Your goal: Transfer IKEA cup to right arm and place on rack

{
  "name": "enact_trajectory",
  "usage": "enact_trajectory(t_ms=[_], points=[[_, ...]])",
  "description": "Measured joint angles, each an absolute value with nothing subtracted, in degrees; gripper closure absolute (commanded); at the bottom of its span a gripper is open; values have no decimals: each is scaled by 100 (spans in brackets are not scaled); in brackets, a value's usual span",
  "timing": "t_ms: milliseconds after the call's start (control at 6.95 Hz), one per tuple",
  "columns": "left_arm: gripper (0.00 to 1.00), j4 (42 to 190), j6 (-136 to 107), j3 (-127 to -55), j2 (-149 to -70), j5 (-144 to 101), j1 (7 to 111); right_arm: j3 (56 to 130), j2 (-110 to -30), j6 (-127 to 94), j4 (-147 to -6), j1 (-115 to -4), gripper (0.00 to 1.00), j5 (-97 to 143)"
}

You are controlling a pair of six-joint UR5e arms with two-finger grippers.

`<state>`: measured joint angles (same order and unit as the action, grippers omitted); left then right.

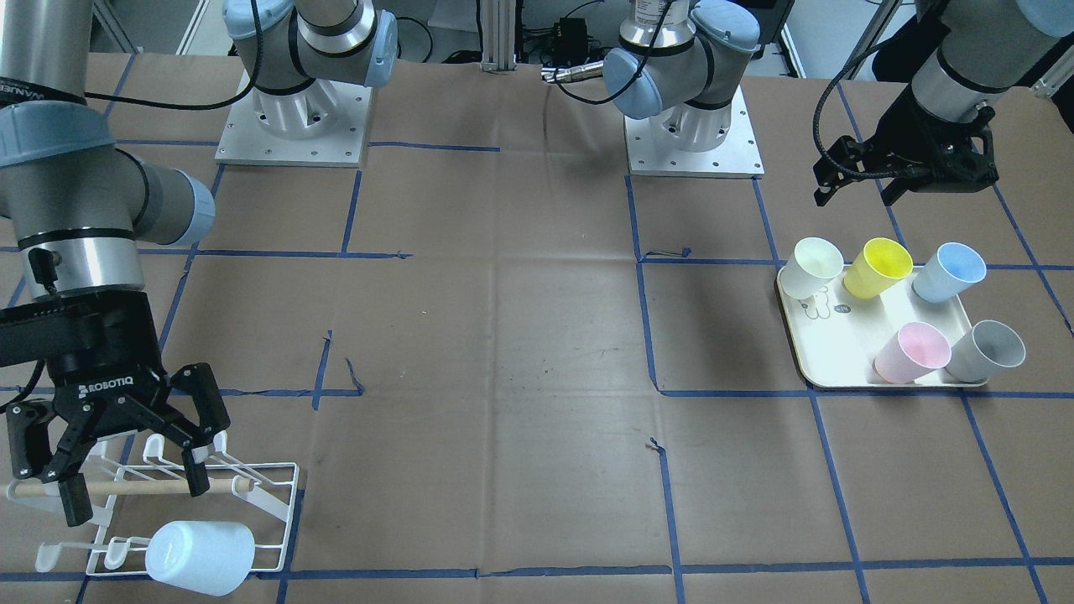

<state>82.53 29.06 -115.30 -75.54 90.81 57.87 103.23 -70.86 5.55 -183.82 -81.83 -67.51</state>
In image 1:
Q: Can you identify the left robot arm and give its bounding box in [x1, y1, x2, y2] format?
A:
[603, 1, 1071, 206]

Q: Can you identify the aluminium frame post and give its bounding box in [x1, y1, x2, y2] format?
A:
[475, 0, 523, 73]

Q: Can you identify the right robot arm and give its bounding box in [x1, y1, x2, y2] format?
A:
[3, 1, 231, 527]

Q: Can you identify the light blue ikea cup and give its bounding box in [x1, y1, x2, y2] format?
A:
[145, 520, 256, 596]

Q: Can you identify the pink cup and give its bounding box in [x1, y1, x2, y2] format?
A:
[872, 321, 952, 383]

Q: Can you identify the grey cup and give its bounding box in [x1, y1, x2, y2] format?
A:
[945, 320, 1027, 383]

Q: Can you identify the yellow cup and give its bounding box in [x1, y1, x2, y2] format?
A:
[843, 238, 914, 299]

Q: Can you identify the white wire cup rack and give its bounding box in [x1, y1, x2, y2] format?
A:
[18, 433, 300, 581]

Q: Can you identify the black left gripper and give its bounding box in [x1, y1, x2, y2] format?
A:
[813, 86, 998, 207]

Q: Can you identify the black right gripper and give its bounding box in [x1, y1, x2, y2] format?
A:
[3, 290, 231, 527]

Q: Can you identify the cream serving tray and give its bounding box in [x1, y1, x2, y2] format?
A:
[774, 278, 972, 390]

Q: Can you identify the cream white cup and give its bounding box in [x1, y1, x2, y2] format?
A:
[778, 238, 844, 299]

